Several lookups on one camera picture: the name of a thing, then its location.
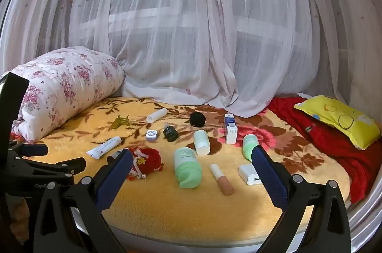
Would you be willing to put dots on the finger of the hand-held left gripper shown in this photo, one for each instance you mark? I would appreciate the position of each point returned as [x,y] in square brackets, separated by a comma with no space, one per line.
[59,166]
[34,150]

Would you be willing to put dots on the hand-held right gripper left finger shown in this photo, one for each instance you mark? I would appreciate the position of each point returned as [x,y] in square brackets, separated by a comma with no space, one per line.
[115,178]

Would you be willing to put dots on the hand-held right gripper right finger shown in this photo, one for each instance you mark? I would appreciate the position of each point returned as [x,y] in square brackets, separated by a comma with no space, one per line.
[268,178]

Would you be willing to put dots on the translucent yellow hair clip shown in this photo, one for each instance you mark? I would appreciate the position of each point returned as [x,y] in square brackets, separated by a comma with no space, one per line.
[119,122]

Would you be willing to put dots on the small white tube bottle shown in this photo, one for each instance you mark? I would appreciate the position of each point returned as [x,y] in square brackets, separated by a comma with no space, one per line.
[156,116]

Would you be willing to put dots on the person's left hand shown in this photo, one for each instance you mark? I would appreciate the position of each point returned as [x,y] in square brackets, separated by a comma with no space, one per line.
[18,211]

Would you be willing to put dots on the white charger block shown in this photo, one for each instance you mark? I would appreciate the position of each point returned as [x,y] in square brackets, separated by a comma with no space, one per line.
[249,173]

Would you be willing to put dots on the small grey tube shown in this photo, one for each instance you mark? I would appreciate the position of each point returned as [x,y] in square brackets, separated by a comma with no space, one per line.
[114,155]

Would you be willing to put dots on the white cream tube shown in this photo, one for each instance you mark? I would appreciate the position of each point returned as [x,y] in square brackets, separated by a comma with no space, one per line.
[104,147]

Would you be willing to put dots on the red knitted pouch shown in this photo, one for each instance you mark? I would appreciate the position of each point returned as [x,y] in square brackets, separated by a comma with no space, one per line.
[146,162]

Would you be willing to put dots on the small green bottle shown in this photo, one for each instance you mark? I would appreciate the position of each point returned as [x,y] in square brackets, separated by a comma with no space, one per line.
[248,145]

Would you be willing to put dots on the pink lip gloss tube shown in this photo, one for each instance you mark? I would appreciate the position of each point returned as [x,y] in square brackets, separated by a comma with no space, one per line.
[222,180]

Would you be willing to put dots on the yellow floral plush blanket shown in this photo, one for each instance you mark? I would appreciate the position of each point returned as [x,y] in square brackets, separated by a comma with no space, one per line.
[161,208]

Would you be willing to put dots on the round white and blue case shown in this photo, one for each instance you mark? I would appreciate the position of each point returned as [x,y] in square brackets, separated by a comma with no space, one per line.
[151,135]

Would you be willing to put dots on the small white box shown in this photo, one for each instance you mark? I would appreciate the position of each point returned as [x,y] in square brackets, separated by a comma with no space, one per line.
[231,135]

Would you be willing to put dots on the floral pink white pillow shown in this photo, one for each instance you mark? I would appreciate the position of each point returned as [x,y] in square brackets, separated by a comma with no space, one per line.
[65,83]

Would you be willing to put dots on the blue and white carton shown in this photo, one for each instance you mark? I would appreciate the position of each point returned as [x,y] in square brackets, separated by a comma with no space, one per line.
[229,120]

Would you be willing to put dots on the dark green jar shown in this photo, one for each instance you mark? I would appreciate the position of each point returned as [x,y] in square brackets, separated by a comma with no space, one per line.
[170,134]

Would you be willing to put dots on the red plush blanket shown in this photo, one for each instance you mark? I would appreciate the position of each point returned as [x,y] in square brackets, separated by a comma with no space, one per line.
[328,139]

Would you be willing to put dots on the large green bottle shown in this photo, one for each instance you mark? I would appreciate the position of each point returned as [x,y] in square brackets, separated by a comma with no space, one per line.
[187,168]

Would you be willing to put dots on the yellow printed pillow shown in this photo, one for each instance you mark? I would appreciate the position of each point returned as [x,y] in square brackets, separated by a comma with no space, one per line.
[334,113]

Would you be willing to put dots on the white satin bed sheet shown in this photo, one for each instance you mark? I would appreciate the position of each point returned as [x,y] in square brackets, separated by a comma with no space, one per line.
[361,211]

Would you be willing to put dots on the sheer white petal-print curtain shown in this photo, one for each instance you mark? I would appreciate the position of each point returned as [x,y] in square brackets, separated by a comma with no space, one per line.
[179,32]

